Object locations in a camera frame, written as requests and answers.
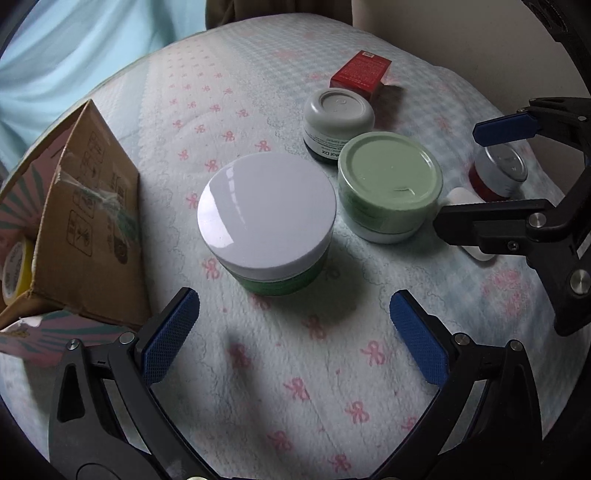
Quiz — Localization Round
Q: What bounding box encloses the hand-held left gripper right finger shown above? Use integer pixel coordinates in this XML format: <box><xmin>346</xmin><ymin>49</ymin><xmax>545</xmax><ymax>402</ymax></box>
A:
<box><xmin>369</xmin><ymin>290</ymin><xmax>543</xmax><ymax>480</ymax></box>

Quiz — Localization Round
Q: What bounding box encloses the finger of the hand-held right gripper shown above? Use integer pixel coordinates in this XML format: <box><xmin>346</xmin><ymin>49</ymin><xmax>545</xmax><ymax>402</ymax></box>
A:
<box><xmin>433</xmin><ymin>166</ymin><xmax>591</xmax><ymax>337</ymax></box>
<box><xmin>474</xmin><ymin>97</ymin><xmax>591</xmax><ymax>155</ymax></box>

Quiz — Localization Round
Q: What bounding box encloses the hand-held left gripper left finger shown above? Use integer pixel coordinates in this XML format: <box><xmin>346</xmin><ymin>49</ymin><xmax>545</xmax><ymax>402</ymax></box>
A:
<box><xmin>48</xmin><ymin>287</ymin><xmax>218</xmax><ymax>480</ymax></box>

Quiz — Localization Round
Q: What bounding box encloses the small white case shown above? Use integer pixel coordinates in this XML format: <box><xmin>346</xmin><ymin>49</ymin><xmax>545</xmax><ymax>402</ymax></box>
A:
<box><xmin>444</xmin><ymin>187</ymin><xmax>497</xmax><ymax>264</ymax></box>

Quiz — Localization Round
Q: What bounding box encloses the red jar silver lid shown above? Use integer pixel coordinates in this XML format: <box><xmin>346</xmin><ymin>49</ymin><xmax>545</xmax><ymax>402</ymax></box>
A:
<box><xmin>468</xmin><ymin>144</ymin><xmax>528</xmax><ymax>203</ymax></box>

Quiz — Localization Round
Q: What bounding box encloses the pale green lid jar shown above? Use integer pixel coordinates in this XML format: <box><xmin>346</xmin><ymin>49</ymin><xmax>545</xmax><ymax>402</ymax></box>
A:
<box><xmin>337</xmin><ymin>131</ymin><xmax>444</xmax><ymax>244</ymax></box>

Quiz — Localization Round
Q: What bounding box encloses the small red box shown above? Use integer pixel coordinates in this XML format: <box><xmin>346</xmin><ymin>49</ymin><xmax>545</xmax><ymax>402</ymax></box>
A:
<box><xmin>329</xmin><ymin>51</ymin><xmax>393</xmax><ymax>103</ymax></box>

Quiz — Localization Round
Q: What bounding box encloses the patterned cardboard box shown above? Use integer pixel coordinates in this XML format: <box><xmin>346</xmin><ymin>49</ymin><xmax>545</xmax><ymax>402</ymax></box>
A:
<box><xmin>0</xmin><ymin>98</ymin><xmax>151</xmax><ymax>356</ymax></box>

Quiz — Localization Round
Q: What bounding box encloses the large white-lid green jar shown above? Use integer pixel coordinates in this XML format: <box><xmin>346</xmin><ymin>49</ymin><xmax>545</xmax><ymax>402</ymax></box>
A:
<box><xmin>197</xmin><ymin>154</ymin><xmax>335</xmax><ymax>296</ymax></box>

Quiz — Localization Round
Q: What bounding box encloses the small grey-white jar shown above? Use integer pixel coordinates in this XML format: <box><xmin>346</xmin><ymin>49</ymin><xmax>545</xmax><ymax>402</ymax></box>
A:
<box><xmin>302</xmin><ymin>89</ymin><xmax>376</xmax><ymax>163</ymax></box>

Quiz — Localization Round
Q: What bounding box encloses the checked bow-print bed sheet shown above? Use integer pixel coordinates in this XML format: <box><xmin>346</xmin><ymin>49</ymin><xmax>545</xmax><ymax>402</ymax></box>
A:
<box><xmin>0</xmin><ymin>25</ymin><xmax>583</xmax><ymax>480</ymax></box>

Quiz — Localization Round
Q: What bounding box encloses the yellow tape roll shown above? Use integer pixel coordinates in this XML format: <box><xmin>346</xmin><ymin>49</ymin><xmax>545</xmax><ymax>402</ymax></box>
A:
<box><xmin>2</xmin><ymin>237</ymin><xmax>35</xmax><ymax>308</ymax></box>

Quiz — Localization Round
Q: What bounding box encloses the light blue cloth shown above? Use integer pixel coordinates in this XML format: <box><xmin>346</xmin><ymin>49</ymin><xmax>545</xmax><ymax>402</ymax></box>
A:
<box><xmin>0</xmin><ymin>0</ymin><xmax>208</xmax><ymax>153</ymax></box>

